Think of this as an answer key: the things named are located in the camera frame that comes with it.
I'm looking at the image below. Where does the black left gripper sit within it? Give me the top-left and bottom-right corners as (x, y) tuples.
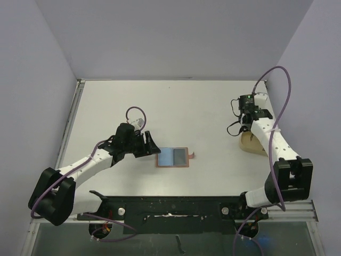
(124, 131), (160, 157)

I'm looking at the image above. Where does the brown leather card holder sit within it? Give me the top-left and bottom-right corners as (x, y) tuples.
(155, 147), (195, 168)

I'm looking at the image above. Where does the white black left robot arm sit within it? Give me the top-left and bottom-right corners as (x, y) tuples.
(28, 123), (161, 226)

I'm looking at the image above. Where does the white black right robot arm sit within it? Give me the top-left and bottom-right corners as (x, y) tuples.
(237, 94), (313, 218)

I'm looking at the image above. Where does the beige oval tray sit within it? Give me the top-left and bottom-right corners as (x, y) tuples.
(239, 132), (267, 156)

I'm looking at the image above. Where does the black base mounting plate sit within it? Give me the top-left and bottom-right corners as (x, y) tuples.
(77, 196), (269, 235)

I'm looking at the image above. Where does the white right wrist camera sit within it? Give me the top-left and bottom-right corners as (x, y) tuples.
(254, 92), (269, 108)

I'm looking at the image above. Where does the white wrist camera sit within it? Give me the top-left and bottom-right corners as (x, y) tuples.
(254, 92), (269, 108)
(130, 118), (145, 130)

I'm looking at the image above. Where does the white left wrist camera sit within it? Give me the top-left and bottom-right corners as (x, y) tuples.
(130, 118), (145, 130)

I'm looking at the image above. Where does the aluminium left side rail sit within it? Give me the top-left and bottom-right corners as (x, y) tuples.
(55, 79), (85, 168)

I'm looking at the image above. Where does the aluminium rail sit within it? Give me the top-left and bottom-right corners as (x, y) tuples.
(31, 198), (319, 223)
(55, 79), (85, 168)

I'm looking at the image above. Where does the aluminium front rail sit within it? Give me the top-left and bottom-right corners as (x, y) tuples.
(31, 198), (319, 223)

